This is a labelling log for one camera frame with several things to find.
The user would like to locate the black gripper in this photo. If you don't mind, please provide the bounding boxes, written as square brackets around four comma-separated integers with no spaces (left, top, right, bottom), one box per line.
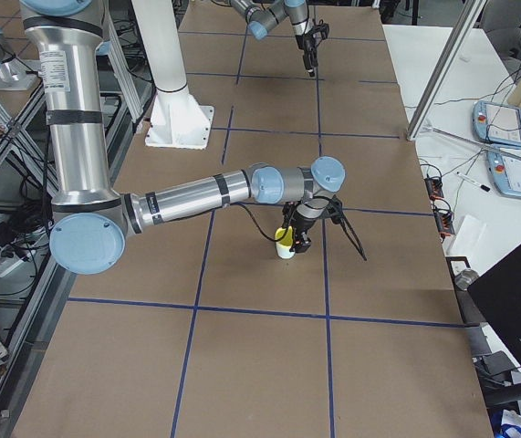
[296,21,329,76]
[282,203,327,254]

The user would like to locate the yellow plastic cup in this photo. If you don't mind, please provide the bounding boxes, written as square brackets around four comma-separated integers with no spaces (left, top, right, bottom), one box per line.
[274,226,294,248]

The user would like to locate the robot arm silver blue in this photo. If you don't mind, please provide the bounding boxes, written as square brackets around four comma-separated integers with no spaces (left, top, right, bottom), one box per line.
[223,0,329,78]
[19,1,346,275]

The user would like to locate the light green plastic cup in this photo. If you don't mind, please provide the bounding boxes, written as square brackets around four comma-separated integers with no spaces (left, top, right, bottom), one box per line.
[276,242,295,260]

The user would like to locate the small steel cup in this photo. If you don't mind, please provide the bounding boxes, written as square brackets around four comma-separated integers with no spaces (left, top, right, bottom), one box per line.
[454,268,479,291]

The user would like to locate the orange black connector block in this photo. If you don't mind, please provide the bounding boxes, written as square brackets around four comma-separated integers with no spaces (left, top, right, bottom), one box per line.
[424,176,443,201]
[432,207,455,239]

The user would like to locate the white folded paper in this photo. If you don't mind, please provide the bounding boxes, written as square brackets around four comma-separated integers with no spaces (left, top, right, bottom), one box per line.
[443,214,487,271]

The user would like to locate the black marker pen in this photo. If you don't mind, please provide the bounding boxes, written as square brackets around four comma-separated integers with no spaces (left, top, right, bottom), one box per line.
[456,172,491,193]

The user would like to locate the upper blue teach pendant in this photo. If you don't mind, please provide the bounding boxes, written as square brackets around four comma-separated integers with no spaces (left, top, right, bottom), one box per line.
[472,100,521,147]

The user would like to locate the white power strip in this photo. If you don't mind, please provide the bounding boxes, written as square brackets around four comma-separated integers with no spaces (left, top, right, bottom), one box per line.
[0,255,29,278]

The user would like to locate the white pedestal column with base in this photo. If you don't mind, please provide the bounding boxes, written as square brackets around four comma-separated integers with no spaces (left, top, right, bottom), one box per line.
[132,0,214,150]

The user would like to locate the aluminium frame post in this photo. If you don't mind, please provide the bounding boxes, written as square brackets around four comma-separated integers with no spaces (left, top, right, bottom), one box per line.
[406,0,486,141]

